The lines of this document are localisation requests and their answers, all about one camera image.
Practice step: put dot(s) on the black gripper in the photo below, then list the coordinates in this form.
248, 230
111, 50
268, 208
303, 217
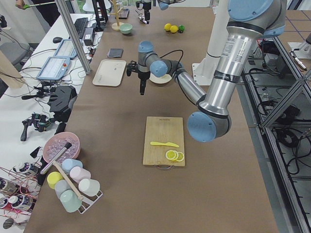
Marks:
146, 10
143, 75

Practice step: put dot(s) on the round cream plate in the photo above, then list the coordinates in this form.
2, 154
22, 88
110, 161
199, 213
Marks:
159, 80

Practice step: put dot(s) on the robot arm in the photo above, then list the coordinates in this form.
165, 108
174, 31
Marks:
248, 21
163, 4

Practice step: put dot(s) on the cream rabbit tray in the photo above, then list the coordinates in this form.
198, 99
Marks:
109, 73

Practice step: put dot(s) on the metal ice scoop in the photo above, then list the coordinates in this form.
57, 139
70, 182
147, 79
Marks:
141, 17

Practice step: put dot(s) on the yellow lemon far end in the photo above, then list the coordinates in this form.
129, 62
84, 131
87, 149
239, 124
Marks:
167, 27

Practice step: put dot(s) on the mint green bowl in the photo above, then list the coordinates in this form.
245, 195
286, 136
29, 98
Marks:
126, 28

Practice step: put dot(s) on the yellow lemon near lime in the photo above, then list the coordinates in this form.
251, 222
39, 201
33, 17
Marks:
174, 29

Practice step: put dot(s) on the wooden mug tree stand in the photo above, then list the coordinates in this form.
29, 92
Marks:
117, 25

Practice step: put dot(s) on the green lime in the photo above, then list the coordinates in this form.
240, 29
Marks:
181, 28

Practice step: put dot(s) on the grey folded cloth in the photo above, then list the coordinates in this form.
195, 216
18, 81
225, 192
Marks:
115, 53

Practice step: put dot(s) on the wooden cutting board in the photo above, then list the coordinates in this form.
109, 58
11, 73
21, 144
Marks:
163, 129

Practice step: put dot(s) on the yellow plastic knife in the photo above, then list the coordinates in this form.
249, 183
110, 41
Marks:
169, 144

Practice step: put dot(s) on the black keyboard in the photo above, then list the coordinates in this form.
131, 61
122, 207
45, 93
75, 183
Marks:
80, 26

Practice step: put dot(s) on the lemon slice back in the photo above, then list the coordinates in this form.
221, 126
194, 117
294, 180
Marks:
180, 157

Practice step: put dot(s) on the far teach pendant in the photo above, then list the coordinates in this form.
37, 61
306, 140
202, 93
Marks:
66, 48

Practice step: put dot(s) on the teach pendant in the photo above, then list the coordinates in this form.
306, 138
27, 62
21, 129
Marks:
54, 68
66, 48

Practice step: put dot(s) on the near teach pendant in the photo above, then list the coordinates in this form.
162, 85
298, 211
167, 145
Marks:
54, 68

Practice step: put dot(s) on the person in black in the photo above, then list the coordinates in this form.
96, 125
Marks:
49, 11

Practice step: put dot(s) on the metal muddler stick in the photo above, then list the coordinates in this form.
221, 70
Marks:
55, 158

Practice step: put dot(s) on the pink bowl with ice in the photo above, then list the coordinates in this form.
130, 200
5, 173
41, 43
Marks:
58, 142

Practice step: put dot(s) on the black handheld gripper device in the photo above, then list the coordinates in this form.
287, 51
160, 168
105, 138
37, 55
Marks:
40, 122

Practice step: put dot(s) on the blue cup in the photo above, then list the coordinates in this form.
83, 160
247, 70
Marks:
68, 164

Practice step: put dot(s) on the pink cup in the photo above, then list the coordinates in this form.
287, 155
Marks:
78, 173

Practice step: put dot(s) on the white cup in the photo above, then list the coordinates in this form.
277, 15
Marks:
89, 187

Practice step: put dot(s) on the yellow cup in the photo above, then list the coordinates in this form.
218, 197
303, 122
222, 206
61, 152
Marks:
53, 178

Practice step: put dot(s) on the white cup rack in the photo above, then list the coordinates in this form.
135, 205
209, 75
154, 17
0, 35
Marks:
88, 202

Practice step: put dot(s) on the grey cup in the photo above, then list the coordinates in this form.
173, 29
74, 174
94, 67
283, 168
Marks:
60, 187

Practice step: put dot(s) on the mint green cup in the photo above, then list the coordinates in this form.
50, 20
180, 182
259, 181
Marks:
70, 201

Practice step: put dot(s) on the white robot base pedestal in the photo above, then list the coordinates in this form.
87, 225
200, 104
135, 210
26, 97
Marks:
203, 71

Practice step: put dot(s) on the aluminium frame post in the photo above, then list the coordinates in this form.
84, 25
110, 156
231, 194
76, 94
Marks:
64, 12

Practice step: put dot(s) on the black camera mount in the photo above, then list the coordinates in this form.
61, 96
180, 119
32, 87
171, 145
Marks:
61, 102

